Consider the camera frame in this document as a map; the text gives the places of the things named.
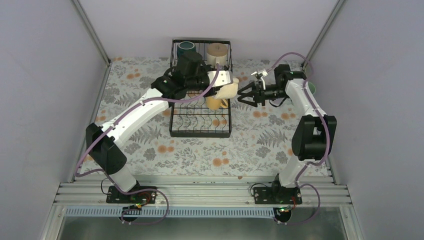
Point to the cream ribbed mug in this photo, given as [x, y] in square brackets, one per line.
[228, 91]

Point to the cream mug on upper rack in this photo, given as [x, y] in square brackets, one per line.
[216, 53]

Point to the aluminium front rail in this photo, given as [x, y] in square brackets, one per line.
[199, 196]

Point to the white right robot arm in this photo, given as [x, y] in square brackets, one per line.
[313, 138]

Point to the yellow mug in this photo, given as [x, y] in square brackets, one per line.
[215, 104]

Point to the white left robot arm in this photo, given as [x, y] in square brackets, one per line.
[103, 142]

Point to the dark teal mug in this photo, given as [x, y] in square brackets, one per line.
[185, 46]

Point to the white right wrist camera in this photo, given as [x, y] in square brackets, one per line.
[259, 75]

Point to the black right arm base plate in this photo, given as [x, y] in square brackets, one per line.
[280, 196]

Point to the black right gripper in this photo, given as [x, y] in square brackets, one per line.
[258, 95]

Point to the black wire dish rack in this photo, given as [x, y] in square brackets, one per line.
[194, 119]

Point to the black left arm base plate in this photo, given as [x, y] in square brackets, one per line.
[147, 196]

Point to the light green plastic cup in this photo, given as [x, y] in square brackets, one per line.
[312, 88]

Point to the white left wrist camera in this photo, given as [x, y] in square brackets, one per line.
[225, 77]

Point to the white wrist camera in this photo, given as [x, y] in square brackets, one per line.
[259, 75]
[225, 77]

